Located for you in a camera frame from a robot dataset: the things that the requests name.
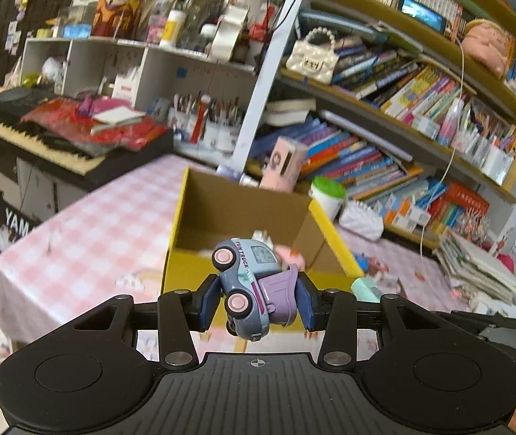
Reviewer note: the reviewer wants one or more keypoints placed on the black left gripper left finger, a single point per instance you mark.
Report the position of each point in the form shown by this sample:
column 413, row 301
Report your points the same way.
column 181, row 312

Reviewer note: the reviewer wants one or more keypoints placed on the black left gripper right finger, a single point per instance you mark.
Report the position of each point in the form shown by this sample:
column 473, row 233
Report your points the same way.
column 333, row 312

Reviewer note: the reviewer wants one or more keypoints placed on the mint green toy case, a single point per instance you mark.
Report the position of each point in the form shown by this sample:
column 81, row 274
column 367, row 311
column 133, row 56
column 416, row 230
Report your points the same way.
column 366, row 290

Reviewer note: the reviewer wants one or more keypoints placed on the blue purple toy car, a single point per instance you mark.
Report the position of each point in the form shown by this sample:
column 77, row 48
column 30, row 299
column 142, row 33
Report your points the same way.
column 259, row 290

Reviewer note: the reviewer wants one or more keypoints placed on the pink plush toy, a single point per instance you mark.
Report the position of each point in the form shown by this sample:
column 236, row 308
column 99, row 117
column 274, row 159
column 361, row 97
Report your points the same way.
column 289, row 257

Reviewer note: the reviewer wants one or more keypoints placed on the pink cartoon desk mat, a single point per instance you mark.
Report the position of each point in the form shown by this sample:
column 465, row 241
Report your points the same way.
column 394, row 268

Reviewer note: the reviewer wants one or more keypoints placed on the stack of papers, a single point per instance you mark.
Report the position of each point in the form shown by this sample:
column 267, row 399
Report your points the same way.
column 473, row 269

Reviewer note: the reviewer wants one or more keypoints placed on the white quilted purse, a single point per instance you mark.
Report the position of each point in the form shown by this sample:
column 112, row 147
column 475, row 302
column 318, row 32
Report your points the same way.
column 360, row 219

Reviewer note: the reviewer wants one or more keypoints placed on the white charger plug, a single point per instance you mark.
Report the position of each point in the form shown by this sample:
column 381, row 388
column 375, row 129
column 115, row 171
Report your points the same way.
column 264, row 237

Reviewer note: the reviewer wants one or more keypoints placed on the yellow cardboard box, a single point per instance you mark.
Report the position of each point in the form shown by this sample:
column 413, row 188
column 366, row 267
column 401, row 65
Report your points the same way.
column 212, row 209

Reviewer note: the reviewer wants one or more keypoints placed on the white jar green lid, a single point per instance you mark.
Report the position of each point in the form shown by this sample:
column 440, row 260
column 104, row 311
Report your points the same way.
column 330, row 195

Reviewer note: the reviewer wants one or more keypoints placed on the orange white medicine box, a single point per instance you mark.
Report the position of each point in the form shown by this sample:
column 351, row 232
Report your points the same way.
column 401, row 213

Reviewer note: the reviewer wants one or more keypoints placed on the pink cylindrical holder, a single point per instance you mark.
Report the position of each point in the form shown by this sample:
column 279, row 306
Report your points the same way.
column 284, row 166

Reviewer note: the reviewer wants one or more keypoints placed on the black electronic keyboard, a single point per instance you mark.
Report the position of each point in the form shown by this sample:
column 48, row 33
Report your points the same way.
column 58, row 157

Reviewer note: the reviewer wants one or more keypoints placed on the red paper stack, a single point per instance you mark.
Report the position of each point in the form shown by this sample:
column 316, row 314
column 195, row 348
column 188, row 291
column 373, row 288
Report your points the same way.
column 95, row 134

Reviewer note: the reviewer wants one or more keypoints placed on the cream quilted handbag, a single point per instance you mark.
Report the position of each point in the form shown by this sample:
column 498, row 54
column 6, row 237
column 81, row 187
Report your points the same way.
column 315, row 62

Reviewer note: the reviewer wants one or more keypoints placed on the fortune god figure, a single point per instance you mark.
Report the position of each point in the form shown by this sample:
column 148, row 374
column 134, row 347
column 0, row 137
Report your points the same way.
column 117, row 18

